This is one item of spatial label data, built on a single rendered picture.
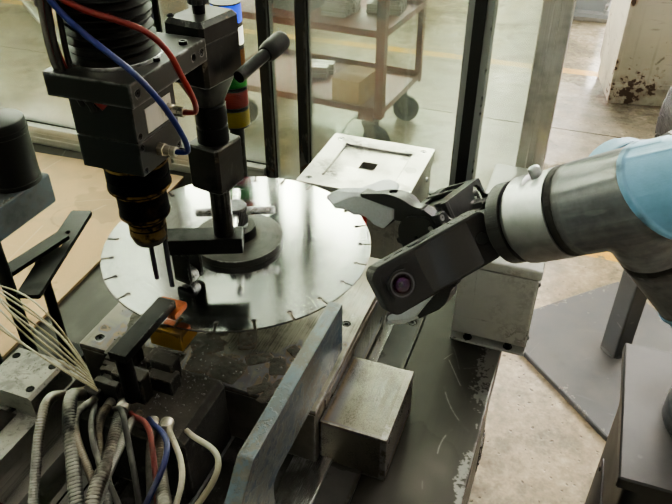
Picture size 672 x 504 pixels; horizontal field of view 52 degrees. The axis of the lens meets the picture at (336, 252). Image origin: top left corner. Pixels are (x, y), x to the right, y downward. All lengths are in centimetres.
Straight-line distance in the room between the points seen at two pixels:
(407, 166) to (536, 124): 21
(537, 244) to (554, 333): 165
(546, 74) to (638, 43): 270
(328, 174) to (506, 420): 105
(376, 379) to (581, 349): 138
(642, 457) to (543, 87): 55
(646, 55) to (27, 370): 341
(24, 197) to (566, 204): 58
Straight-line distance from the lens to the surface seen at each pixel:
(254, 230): 84
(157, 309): 73
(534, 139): 117
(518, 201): 57
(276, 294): 77
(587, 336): 223
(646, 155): 52
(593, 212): 53
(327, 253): 83
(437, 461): 88
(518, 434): 192
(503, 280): 95
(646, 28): 380
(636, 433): 97
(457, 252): 59
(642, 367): 106
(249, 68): 66
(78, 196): 142
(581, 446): 194
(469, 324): 100
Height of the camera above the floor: 144
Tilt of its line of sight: 36 degrees down
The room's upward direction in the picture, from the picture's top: straight up
